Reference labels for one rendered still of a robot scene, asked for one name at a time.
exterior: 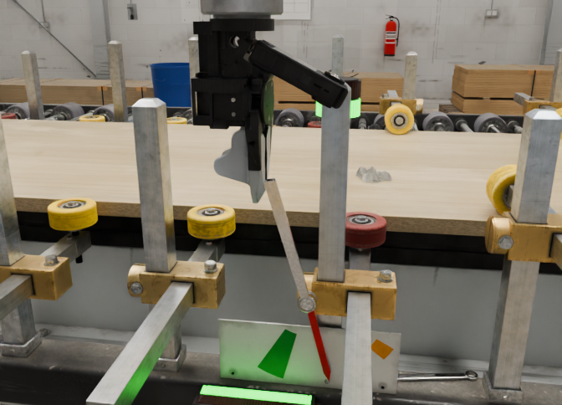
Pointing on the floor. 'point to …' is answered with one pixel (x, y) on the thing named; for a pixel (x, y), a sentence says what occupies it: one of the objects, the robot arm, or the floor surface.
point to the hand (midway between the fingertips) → (262, 192)
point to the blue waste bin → (171, 84)
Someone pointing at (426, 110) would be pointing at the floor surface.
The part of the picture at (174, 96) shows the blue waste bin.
